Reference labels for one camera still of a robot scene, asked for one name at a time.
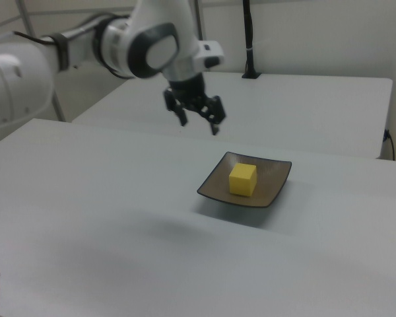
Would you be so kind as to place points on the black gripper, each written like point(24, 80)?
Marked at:
point(186, 87)

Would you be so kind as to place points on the yellow cube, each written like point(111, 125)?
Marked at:
point(242, 181)

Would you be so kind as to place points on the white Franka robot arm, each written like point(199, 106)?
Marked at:
point(158, 39)

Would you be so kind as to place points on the square brown ceramic plate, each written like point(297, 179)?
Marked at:
point(214, 189)

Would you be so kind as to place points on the black camera stand pole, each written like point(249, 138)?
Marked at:
point(249, 33)

